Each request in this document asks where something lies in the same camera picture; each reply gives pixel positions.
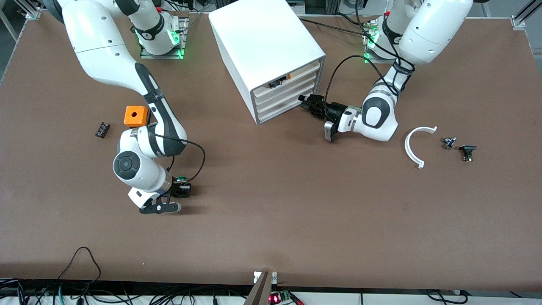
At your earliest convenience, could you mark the aluminium frame profile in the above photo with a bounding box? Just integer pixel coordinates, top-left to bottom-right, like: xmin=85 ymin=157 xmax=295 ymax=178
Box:
xmin=511 ymin=0 xmax=542 ymax=29
xmin=25 ymin=0 xmax=43 ymax=19

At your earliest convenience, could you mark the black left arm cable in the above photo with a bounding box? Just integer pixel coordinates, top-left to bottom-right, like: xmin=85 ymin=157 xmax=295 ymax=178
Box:
xmin=324 ymin=0 xmax=418 ymax=102

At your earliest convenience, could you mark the long black cable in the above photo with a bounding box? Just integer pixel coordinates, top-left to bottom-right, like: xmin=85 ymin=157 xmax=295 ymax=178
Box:
xmin=299 ymin=18 xmax=373 ymax=38

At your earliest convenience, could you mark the green push button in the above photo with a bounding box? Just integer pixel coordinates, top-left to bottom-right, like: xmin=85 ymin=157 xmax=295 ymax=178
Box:
xmin=175 ymin=175 xmax=191 ymax=197

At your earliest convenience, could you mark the circuit board with red LED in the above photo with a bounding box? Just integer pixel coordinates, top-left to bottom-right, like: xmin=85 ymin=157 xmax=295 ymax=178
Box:
xmin=269 ymin=290 xmax=303 ymax=305

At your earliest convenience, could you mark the black switch component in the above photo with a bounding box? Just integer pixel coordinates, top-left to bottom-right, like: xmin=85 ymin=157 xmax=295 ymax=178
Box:
xmin=459 ymin=145 xmax=478 ymax=163

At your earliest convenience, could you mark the looped black cable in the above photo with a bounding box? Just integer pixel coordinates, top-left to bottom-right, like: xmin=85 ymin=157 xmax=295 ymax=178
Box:
xmin=57 ymin=247 xmax=102 ymax=293

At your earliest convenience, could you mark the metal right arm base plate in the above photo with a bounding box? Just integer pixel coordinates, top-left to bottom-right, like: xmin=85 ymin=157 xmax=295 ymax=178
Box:
xmin=140 ymin=17 xmax=189 ymax=60

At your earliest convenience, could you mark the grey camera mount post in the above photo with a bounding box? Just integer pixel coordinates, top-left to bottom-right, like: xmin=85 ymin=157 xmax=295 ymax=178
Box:
xmin=243 ymin=271 xmax=278 ymax=305

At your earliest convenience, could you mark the white semicircular bracket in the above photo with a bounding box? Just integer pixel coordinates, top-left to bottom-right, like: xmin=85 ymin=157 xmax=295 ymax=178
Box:
xmin=404 ymin=126 xmax=438 ymax=169

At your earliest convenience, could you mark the white control box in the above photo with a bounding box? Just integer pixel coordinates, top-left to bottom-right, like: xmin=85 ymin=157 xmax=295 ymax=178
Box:
xmin=257 ymin=78 xmax=319 ymax=116

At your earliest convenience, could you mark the orange and black switch part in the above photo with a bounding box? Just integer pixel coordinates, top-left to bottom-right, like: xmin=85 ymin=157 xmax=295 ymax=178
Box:
xmin=269 ymin=74 xmax=293 ymax=89

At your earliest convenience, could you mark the orange box with black base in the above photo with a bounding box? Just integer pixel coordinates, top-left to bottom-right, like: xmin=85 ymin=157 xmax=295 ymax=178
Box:
xmin=124 ymin=106 xmax=149 ymax=128

